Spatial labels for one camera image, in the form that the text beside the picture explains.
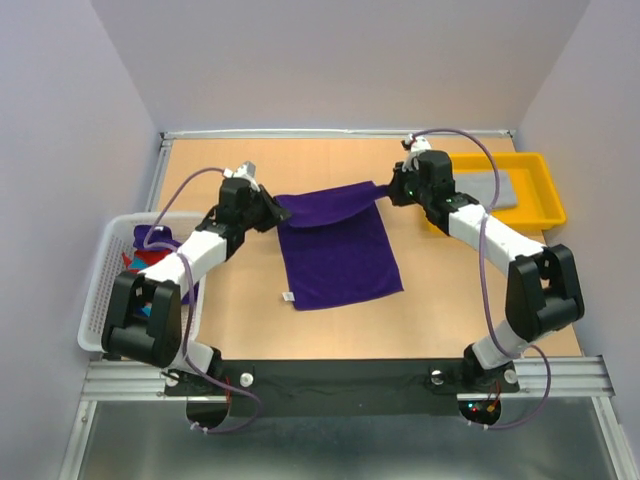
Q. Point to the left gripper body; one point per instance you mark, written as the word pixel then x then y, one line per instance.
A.
pixel 247 220

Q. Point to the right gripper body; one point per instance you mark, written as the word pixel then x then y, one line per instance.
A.
pixel 414 193

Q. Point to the grey panda towel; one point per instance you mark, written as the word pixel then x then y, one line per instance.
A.
pixel 481 186

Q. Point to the purple towel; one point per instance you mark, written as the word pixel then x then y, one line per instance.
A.
pixel 154 238
pixel 335 247

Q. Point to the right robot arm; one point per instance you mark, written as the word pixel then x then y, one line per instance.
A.
pixel 543 293

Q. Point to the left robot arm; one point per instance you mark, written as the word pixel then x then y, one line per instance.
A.
pixel 150 312

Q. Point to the yellow plastic tray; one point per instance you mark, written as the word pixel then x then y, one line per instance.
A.
pixel 538 205

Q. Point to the red blue patterned towel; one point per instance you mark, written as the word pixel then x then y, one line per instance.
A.
pixel 142 259

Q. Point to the white plastic basket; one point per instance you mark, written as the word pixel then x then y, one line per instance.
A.
pixel 118 239

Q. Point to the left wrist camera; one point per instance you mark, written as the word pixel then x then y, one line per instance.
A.
pixel 245 171

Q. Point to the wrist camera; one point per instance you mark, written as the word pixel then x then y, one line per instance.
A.
pixel 414 145
pixel 245 171

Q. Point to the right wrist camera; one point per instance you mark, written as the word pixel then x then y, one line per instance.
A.
pixel 414 145

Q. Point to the aluminium back rail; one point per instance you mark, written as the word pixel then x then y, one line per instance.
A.
pixel 284 133

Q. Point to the aluminium rail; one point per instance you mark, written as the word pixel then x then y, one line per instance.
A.
pixel 571 377
pixel 284 133

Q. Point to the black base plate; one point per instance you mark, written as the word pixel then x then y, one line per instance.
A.
pixel 306 388

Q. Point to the aluminium front rail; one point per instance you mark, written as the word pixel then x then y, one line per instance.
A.
pixel 571 377

